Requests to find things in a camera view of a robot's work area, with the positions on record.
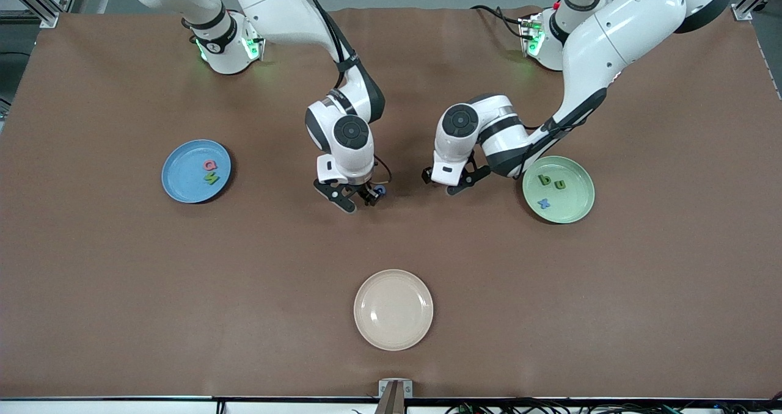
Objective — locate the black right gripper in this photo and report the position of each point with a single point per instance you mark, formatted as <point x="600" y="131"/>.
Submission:
<point x="367" y="192"/>

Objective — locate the blue foam letter x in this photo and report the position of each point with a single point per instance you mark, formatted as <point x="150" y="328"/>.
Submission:
<point x="544" y="204"/>

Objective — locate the green foam letter N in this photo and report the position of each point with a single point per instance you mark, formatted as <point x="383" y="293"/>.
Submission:
<point x="212" y="179"/>

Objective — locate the pink foam letter G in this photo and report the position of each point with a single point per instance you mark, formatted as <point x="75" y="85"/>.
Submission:
<point x="208" y="165"/>

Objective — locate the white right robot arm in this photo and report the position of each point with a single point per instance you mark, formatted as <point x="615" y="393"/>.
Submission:
<point x="287" y="11"/>

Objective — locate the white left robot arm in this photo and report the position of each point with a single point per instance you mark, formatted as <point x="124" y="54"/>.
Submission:
<point x="611" y="35"/>

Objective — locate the beige plate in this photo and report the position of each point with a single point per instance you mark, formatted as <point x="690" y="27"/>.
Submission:
<point x="393" y="309"/>

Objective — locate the green plate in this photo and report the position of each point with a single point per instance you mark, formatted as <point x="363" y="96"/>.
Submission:
<point x="574" y="203"/>

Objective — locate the blue plate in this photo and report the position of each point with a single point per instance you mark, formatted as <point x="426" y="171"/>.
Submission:
<point x="183" y="179"/>

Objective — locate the brown table cover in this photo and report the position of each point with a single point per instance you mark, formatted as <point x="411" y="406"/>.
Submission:
<point x="122" y="279"/>

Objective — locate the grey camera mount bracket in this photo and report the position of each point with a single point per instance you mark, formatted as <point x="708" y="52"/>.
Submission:
<point x="395" y="402"/>

